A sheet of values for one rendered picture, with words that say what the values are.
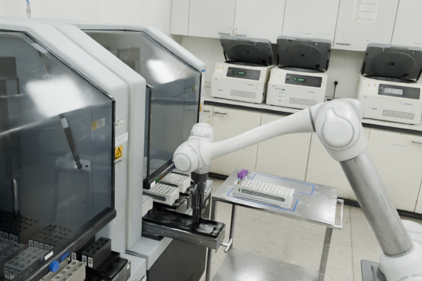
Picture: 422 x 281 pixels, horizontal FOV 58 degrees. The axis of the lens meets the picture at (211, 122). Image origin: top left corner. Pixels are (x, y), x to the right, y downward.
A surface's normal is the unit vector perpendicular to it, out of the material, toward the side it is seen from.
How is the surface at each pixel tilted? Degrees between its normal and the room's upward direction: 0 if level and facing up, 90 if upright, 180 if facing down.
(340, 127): 86
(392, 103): 90
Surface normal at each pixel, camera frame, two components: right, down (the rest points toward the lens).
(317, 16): -0.32, 0.22
